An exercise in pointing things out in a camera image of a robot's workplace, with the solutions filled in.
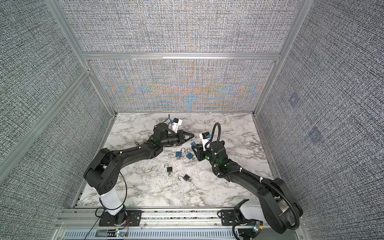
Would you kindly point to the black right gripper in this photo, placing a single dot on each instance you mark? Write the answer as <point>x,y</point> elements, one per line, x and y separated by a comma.
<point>200,153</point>

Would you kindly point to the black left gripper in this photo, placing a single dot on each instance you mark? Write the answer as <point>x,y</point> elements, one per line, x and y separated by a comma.
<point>180,135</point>

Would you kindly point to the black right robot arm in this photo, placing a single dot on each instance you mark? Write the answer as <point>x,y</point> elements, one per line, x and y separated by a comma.
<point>281,209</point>

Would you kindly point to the black padlock with key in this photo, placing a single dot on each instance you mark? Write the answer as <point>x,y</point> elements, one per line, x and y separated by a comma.
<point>169,169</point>

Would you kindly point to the black padlock lying flat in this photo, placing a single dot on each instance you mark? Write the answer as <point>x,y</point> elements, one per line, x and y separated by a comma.
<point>185,178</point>

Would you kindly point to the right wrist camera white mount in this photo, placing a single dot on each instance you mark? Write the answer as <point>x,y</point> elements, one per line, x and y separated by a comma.
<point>206,140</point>

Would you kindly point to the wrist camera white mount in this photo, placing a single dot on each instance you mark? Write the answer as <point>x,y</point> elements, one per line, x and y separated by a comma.
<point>176,123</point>
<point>206,140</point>

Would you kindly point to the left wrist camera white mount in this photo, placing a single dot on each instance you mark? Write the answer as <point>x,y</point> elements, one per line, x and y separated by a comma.
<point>176,123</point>

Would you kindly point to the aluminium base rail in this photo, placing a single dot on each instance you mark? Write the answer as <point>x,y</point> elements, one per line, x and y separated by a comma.
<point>147,223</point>

